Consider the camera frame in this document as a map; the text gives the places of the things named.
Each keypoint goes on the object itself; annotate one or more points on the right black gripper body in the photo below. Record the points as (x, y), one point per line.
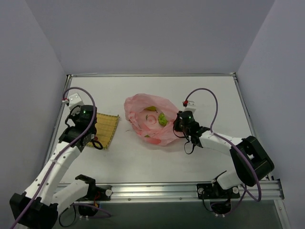
(179, 123)

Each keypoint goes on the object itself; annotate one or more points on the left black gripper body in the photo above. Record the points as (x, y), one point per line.
(77, 117)

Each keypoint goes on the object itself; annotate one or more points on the pink plastic bag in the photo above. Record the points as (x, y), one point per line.
(145, 123)

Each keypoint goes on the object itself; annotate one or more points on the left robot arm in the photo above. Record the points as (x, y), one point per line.
(39, 206)

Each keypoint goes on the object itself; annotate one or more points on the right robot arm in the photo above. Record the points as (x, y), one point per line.
(251, 161)

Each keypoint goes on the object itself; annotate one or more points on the green fake fruit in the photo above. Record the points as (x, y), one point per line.
(162, 119)

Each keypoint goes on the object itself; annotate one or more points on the yellow green fake pear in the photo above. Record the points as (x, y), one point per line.
(152, 108)

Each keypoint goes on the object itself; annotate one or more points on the yellow bamboo mat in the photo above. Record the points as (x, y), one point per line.
(106, 127)

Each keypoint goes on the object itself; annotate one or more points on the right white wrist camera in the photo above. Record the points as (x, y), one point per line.
(189, 106)

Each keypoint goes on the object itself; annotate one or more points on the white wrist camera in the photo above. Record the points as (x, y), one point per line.
(189, 106)
(72, 101)

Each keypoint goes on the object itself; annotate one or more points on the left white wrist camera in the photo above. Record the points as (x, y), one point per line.
(72, 101)

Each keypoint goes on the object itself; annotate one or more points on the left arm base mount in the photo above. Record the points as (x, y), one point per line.
(82, 197)

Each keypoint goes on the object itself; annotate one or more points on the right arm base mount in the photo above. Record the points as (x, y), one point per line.
(215, 199)

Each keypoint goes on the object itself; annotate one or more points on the aluminium front rail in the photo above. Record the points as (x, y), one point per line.
(159, 192)

